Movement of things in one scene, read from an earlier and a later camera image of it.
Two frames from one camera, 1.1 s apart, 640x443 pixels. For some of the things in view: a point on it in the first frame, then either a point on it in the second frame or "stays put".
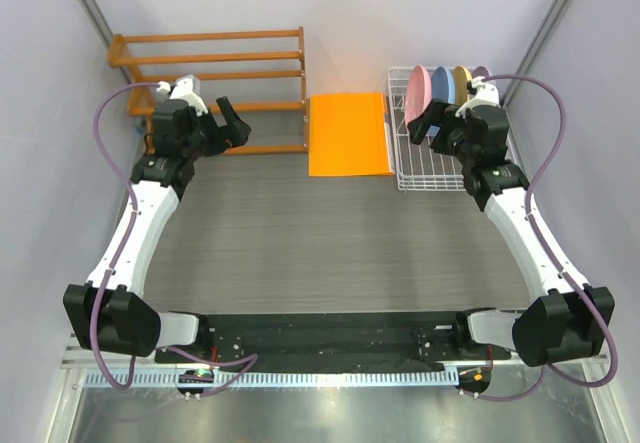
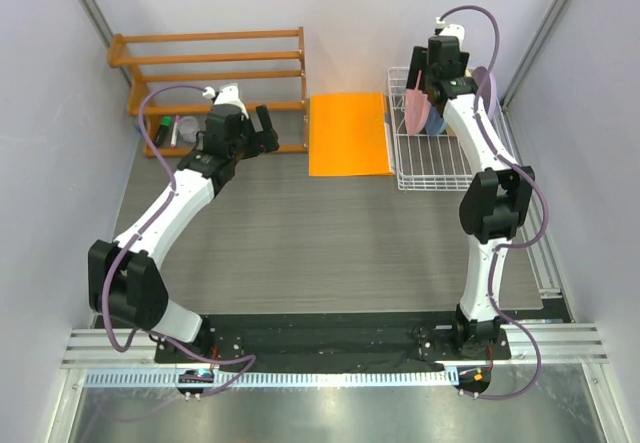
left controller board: (194, 376) stays put
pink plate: (419, 93) stays put
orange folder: (348, 135) stays put
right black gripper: (436, 114) → (417, 63)
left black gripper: (234, 135) → (267, 142)
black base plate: (342, 340) stays put
